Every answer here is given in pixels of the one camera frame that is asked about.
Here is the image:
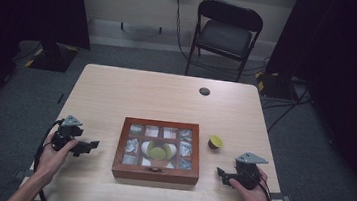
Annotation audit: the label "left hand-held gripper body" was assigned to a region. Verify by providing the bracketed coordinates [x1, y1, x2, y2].
[50, 113, 85, 155]

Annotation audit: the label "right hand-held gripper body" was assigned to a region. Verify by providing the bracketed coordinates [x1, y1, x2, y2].
[231, 150, 270, 193]

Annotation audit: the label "yellow-green lidded coffee capsule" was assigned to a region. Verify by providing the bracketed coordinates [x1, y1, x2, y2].
[146, 144, 171, 163]
[207, 134, 225, 151]

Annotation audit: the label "wooden box with glass lid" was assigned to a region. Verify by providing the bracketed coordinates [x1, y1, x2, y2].
[110, 115, 205, 188]

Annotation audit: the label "person's right hand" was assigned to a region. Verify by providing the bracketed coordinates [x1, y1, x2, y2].
[226, 164, 277, 201]

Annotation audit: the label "person's left hand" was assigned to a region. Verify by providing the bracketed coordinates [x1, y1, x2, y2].
[34, 131, 80, 186]

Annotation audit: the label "group of white packets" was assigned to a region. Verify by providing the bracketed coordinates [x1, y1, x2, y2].
[122, 122, 196, 172]

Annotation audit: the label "grey tape strip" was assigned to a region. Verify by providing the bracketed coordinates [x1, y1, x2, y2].
[14, 167, 36, 181]
[270, 191, 292, 201]

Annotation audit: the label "black stand base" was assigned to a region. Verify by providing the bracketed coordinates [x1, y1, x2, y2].
[23, 38, 82, 75]
[252, 69, 302, 102]

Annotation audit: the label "dark curtain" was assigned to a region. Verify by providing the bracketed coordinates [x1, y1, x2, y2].
[0, 0, 97, 139]
[250, 0, 357, 201]

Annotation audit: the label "black folding chair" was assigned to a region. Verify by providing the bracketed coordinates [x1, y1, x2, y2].
[183, 0, 267, 86]

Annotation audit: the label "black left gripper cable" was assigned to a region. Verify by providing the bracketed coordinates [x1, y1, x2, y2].
[28, 116, 66, 201]

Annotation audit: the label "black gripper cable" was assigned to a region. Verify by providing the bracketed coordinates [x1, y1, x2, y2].
[249, 177, 279, 201]
[28, 116, 66, 201]

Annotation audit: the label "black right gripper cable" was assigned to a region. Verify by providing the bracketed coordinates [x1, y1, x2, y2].
[249, 177, 279, 201]

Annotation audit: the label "black floor cables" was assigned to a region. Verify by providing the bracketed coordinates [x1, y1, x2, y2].
[258, 78, 315, 137]

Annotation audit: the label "round table cable grommet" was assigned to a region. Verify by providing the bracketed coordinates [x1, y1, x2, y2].
[198, 86, 212, 98]

